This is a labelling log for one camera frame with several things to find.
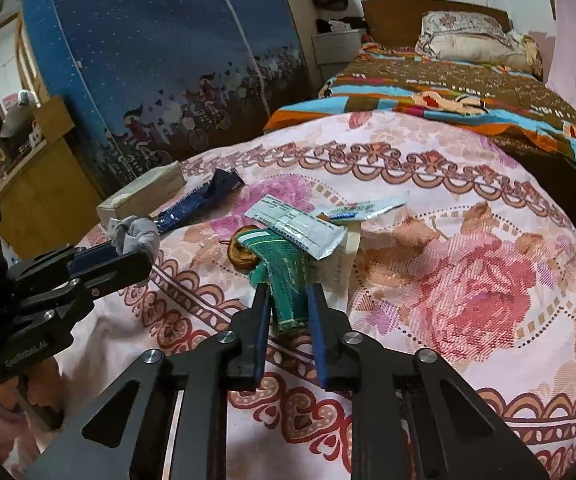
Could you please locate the floral pillow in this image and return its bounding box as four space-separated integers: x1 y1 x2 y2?
415 11 544 79

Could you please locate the grey tissue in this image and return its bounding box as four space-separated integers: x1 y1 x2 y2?
107 216 160 263

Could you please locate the wooden cabinet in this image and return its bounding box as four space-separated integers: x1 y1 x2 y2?
0 96 100 258

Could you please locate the beige tissue box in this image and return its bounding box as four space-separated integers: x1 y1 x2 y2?
96 162 185 229

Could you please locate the white medicine sachet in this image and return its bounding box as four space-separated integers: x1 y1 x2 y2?
245 194 346 261

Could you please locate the wooden headboard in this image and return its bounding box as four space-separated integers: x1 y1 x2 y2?
361 0 512 48

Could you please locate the colourful cartoon bedspread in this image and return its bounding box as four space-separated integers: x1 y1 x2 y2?
264 40 576 169

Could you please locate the white blue toothpaste tube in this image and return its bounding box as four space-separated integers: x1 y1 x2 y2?
313 192 409 226

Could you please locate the person's left hand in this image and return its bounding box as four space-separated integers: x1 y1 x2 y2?
21 358 64 431

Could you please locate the blue fabric wardrobe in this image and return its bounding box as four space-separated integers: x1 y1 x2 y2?
21 0 312 195

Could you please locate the pink floral quilt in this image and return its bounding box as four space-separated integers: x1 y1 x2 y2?
58 112 576 479

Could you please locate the flat white paper packet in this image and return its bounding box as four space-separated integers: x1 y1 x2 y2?
329 222 361 288

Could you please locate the green patterned wrapper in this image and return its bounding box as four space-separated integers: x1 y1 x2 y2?
233 229 309 335

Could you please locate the dark blue foil wrapper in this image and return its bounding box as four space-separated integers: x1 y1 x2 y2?
154 169 245 234

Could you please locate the white nightstand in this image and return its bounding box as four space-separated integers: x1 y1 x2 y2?
312 29 365 80

